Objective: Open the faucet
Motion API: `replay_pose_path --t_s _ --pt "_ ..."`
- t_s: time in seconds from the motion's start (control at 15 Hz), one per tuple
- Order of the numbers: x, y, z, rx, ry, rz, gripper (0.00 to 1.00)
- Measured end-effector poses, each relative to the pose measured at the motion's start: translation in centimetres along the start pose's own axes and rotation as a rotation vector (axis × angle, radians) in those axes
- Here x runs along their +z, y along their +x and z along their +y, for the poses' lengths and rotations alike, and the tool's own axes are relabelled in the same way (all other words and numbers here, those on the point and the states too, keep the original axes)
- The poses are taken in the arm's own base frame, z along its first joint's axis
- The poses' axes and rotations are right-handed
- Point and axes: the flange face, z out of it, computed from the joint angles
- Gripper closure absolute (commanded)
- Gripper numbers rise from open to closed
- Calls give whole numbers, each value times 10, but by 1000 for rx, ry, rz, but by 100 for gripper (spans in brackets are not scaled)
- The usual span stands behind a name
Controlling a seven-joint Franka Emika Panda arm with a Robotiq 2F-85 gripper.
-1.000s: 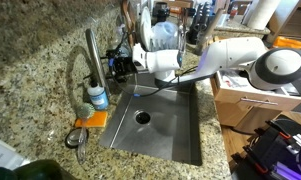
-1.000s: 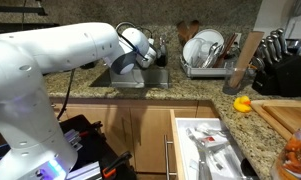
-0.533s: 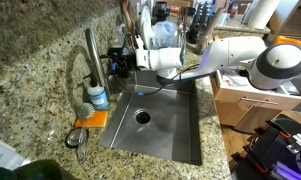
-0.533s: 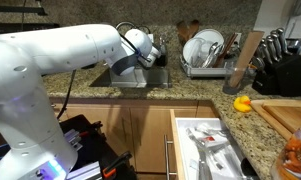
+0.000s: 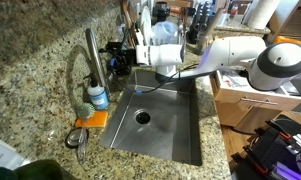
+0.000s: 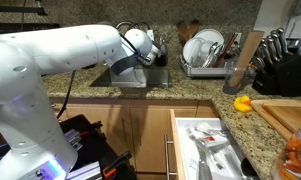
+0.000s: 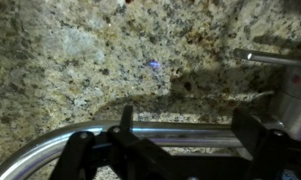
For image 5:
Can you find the white paper towel roll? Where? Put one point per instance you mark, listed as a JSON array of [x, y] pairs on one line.
[[261, 13]]

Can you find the light wooden cabinet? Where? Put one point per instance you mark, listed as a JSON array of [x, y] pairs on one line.
[[246, 118]]

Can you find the orange sponge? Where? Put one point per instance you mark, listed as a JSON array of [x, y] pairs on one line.
[[99, 120]]

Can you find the plastic jar orange lid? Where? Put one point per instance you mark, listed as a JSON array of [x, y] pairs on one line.
[[290, 40]]

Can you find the black cup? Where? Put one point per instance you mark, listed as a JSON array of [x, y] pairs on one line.
[[161, 11]]

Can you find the clear plastic container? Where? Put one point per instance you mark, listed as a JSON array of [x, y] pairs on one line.
[[165, 33]]

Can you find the black knife block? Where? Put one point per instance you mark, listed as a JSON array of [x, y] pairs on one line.
[[198, 23]]

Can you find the grey metal cylinder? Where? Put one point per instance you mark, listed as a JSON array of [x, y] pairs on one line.
[[208, 31]]

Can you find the grey flat tray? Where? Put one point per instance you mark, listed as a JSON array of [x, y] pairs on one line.
[[291, 90]]

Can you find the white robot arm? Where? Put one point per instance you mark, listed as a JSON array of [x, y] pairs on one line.
[[230, 51]]

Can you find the brown wooden board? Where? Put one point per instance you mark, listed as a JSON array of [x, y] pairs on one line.
[[126, 20]]

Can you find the dark green rounded object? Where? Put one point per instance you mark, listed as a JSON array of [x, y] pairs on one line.
[[40, 170]]

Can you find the stainless steel sink basin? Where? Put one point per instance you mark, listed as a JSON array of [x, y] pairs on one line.
[[156, 133]]

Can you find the white paper packet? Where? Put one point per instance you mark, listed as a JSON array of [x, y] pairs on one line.
[[235, 81]]

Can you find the white plate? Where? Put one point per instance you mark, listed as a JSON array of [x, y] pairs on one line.
[[145, 26]]

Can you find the light wooden drawer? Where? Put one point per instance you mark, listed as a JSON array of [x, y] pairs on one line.
[[256, 98]]

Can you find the metal dish rack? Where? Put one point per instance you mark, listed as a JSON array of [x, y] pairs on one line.
[[181, 36]]

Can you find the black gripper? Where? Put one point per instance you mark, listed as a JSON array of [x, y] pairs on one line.
[[126, 57]]

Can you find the white paper sheet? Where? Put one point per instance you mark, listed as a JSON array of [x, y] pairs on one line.
[[1, 155]]

